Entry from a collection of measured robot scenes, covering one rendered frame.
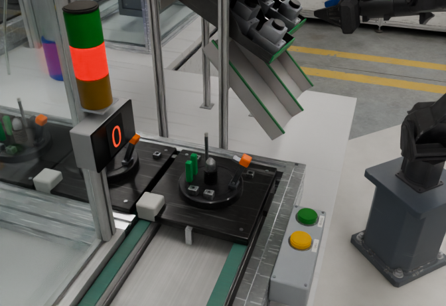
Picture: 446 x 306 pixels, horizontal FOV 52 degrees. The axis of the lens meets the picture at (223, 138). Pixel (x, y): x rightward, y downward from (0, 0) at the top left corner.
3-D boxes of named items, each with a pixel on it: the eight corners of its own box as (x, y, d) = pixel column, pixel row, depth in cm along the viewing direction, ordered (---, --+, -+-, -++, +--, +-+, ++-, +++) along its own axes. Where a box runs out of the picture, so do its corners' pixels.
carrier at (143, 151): (177, 154, 114) (174, 110, 108) (130, 216, 95) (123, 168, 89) (93, 137, 121) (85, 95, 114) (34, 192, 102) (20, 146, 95)
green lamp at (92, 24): (110, 38, 68) (105, 6, 66) (91, 50, 64) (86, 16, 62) (81, 34, 70) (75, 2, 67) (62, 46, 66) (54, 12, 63)
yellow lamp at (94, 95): (119, 97, 74) (115, 70, 71) (102, 112, 70) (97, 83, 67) (91, 93, 75) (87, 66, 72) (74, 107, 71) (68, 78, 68)
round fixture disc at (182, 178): (250, 176, 104) (251, 168, 103) (231, 216, 93) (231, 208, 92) (193, 164, 108) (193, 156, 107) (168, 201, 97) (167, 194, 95)
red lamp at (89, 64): (115, 69, 71) (110, 39, 68) (97, 83, 67) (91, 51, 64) (87, 65, 72) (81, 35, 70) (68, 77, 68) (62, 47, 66)
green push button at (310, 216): (318, 216, 95) (318, 210, 94) (314, 229, 92) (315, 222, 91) (298, 212, 96) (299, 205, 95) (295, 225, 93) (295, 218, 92)
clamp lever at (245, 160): (239, 181, 98) (253, 156, 93) (236, 187, 96) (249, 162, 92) (224, 173, 98) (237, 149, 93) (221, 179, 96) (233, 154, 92)
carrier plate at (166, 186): (277, 174, 107) (277, 167, 106) (247, 246, 88) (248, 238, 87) (182, 155, 114) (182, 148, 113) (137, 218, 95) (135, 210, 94)
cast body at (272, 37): (281, 52, 107) (295, 27, 103) (273, 58, 104) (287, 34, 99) (251, 31, 109) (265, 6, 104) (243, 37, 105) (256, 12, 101)
